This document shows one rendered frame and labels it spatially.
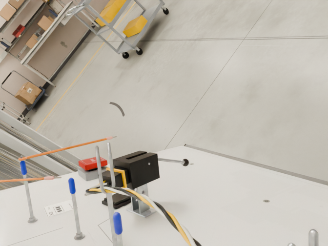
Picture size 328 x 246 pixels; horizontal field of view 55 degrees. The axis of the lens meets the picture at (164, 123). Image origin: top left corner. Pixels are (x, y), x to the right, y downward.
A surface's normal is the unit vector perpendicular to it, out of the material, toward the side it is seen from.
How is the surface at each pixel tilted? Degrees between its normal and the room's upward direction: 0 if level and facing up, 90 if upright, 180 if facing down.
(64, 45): 90
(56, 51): 90
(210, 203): 47
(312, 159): 0
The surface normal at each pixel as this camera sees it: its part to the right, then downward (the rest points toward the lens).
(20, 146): 0.44, 0.22
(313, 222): -0.09, -0.98
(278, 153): -0.68, -0.55
